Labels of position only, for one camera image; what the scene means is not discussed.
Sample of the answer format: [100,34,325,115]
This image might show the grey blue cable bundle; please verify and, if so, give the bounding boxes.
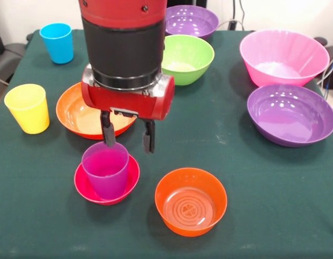
[316,53,333,115]

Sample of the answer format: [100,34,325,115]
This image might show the yellow plastic cup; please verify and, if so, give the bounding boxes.
[4,83,51,135]

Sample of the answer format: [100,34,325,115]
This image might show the orange wide shallow bowl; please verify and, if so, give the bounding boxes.
[55,82,137,140]

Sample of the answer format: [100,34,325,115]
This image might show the pink large bowl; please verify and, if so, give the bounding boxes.
[239,29,331,88]

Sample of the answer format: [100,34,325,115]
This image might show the red small bowl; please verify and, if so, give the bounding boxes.
[74,153,141,206]

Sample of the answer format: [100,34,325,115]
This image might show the purple rounded deep bowl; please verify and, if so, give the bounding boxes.
[165,4,219,38]

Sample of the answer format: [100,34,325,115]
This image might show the black hanging cable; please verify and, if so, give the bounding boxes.
[238,0,246,29]

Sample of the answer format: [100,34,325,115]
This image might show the blue plastic cup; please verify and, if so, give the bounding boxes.
[39,22,75,65]

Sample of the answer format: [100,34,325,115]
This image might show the dark green table cloth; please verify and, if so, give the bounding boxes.
[0,29,333,259]

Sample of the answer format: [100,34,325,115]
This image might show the purple wide shallow bowl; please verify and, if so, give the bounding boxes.
[246,84,333,148]

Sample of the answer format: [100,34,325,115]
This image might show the purple plastic cup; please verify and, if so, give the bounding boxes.
[81,141,129,200]

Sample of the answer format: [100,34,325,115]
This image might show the green bowl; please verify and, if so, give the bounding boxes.
[161,34,216,86]

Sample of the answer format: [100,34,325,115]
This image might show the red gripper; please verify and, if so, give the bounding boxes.
[81,64,176,154]

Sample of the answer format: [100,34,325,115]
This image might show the orange small bowl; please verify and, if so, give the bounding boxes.
[155,167,228,237]

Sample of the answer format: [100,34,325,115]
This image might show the black office chair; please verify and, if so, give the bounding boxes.
[0,18,29,111]

